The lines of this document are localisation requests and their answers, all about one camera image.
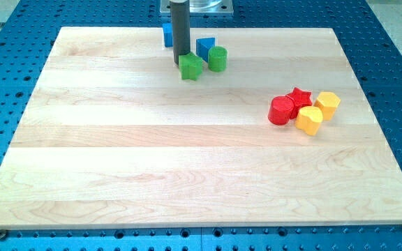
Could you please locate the red star block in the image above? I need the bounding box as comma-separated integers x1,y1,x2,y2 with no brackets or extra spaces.
285,87,312,119

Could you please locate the blue triangle block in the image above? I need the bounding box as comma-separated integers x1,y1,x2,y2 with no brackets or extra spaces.
196,37,216,62

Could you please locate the light wooden board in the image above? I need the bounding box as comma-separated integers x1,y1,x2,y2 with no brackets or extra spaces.
0,27,402,229

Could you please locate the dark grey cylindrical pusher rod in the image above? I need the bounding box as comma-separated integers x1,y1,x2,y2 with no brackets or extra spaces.
170,0,191,65

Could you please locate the green cylinder block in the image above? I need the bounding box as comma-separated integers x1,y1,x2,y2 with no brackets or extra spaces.
208,46,228,73

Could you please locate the blue perforated metal table plate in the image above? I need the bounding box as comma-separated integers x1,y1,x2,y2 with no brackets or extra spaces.
0,0,402,250

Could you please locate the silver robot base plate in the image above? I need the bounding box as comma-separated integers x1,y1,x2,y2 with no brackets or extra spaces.
159,0,234,17

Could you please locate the green star block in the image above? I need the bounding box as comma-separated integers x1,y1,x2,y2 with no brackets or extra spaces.
179,52,202,81

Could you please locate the yellow heart block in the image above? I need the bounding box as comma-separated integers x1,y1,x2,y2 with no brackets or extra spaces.
295,106,323,136

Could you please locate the red cylinder block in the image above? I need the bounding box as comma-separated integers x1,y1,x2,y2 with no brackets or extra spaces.
268,96,294,126

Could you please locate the blue cube block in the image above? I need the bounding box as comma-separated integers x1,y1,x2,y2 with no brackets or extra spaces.
162,23,173,47

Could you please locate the yellow hexagon block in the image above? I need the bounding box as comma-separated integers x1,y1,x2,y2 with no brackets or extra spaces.
313,91,341,121

